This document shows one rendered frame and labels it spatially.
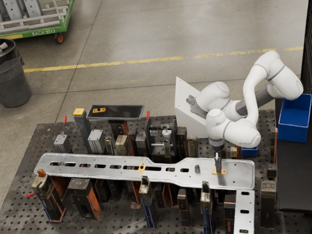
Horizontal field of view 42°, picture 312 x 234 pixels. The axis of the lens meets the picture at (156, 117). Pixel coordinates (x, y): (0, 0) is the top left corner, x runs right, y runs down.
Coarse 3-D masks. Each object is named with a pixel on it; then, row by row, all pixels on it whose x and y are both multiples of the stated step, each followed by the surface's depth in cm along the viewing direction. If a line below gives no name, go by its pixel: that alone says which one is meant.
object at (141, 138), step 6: (138, 132) 261; (144, 132) 260; (138, 138) 256; (144, 138) 255; (138, 144) 257; (144, 144) 256; (138, 150) 261; (144, 150) 260; (144, 156) 266; (150, 156) 270; (150, 168) 272
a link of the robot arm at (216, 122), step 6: (210, 114) 206; (216, 114) 205; (222, 114) 206; (210, 120) 206; (216, 120) 204; (222, 120) 205; (228, 120) 207; (210, 126) 207; (216, 126) 206; (222, 126) 205; (210, 132) 210; (216, 132) 207; (222, 132) 205; (216, 138) 213; (222, 138) 208
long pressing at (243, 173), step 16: (48, 160) 265; (64, 160) 263; (80, 160) 260; (96, 160) 258; (112, 160) 256; (128, 160) 254; (144, 160) 252; (192, 160) 246; (208, 160) 244; (224, 160) 242; (240, 160) 240; (64, 176) 253; (80, 176) 250; (96, 176) 248; (112, 176) 246; (128, 176) 244; (160, 176) 240; (176, 176) 238; (192, 176) 237; (208, 176) 235; (224, 176) 233; (240, 176) 231
